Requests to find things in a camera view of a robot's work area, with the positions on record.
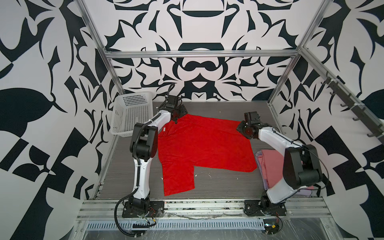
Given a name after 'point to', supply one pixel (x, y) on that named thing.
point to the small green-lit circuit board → (271, 226)
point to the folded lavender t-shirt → (259, 156)
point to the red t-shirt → (190, 141)
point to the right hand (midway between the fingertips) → (240, 126)
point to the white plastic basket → (129, 109)
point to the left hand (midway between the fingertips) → (184, 108)
